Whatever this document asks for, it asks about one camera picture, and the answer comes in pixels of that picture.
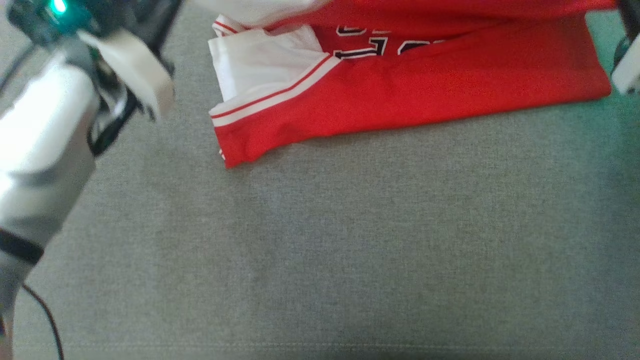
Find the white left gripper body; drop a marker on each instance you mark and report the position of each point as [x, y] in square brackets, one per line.
[140, 75]

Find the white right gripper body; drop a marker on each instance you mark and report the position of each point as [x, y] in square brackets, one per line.
[630, 70]

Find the red and white jersey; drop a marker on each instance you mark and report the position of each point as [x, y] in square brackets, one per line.
[425, 85]

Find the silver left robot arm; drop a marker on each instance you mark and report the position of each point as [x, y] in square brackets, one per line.
[40, 150]

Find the grey sofa seat cushion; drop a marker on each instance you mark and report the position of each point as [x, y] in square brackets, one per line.
[325, 240]

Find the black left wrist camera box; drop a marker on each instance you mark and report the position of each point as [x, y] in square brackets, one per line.
[155, 12]

